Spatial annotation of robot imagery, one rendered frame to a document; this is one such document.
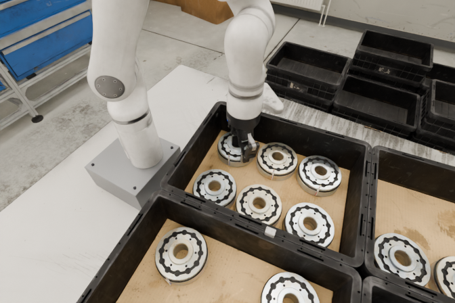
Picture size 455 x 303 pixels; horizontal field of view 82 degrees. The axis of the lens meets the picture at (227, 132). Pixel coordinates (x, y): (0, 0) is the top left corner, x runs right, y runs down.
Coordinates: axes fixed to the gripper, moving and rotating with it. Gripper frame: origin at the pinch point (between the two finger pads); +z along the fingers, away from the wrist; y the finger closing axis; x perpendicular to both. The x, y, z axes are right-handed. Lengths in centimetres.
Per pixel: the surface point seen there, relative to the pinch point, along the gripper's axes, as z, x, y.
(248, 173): 5.0, 0.6, 4.5
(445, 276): 1.1, 24.6, 40.2
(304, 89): 36, 62, -53
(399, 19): 65, 242, -149
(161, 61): 89, 3, -190
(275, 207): 2.0, 1.8, 16.6
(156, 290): 5.3, -26.3, 22.6
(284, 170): 1.6, 8.2, 8.6
